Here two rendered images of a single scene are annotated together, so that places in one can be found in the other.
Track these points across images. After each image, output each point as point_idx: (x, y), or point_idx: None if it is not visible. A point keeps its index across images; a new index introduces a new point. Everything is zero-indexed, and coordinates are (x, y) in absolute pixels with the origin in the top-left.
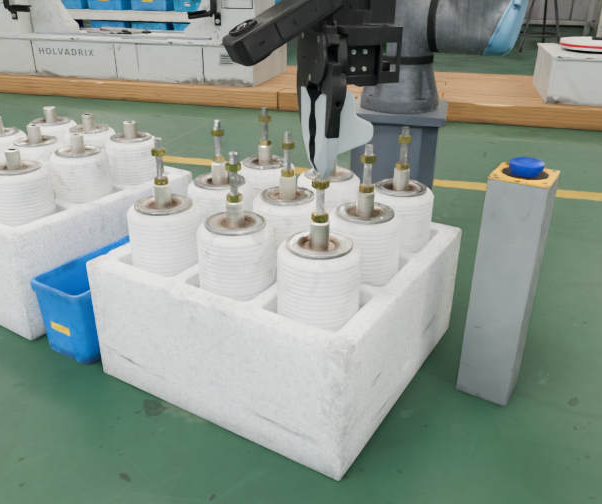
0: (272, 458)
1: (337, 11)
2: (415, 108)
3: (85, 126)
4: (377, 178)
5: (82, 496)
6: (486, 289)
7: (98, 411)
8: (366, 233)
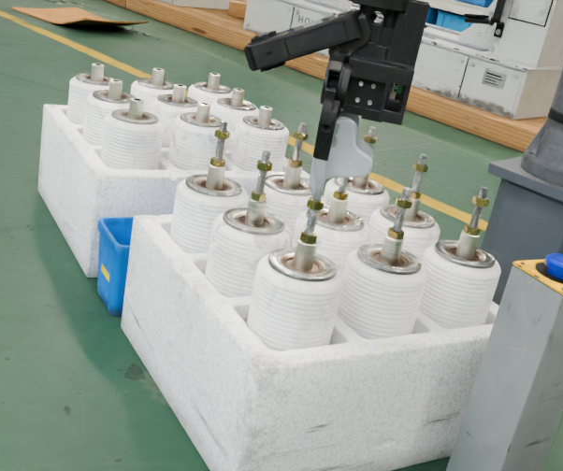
0: (194, 460)
1: (354, 42)
2: None
3: (233, 100)
4: (508, 251)
5: (25, 406)
6: (485, 392)
7: (90, 354)
8: (369, 277)
